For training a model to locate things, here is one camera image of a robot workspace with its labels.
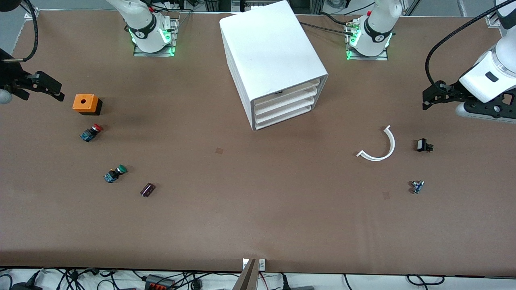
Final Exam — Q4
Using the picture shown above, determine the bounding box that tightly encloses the red-capped push button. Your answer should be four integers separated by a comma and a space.
79, 124, 103, 142

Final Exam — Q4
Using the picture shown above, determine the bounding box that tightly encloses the white curved plastic clip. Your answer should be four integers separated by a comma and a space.
357, 125, 395, 162

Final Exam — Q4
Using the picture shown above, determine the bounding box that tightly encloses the thick black base cable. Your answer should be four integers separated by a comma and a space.
300, 22, 359, 37

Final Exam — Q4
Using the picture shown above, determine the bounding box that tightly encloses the black looped cable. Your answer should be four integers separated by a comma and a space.
406, 275, 445, 286

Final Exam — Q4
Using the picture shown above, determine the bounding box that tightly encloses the wooden post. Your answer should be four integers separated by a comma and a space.
232, 259, 258, 290

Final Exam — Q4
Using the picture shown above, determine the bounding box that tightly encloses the orange button enclosure box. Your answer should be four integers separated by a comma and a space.
73, 94, 103, 116

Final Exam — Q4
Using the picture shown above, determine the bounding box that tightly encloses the white drawer cabinet housing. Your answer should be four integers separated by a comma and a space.
219, 0, 329, 131

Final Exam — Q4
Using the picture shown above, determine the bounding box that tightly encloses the green-capped push button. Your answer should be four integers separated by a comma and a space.
104, 164, 128, 184

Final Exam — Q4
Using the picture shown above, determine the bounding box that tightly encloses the white plastic drawer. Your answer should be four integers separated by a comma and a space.
253, 79, 322, 110
254, 89, 320, 117
256, 106, 313, 130
255, 98, 316, 124

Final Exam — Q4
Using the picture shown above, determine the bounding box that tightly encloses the black orange power strip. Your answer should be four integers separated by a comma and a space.
145, 275, 176, 290

